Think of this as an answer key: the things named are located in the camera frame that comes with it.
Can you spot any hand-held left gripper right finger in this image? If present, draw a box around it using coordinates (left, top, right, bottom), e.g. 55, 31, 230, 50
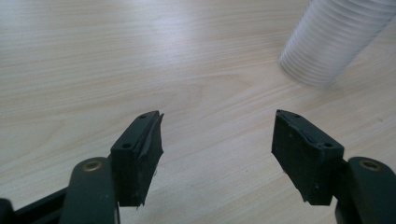
271, 108, 346, 206

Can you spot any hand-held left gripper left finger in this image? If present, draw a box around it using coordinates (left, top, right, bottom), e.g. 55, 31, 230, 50
109, 110, 165, 208

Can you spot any stack of white plastic cups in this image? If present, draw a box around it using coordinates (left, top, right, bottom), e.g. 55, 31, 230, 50
278, 0, 396, 87

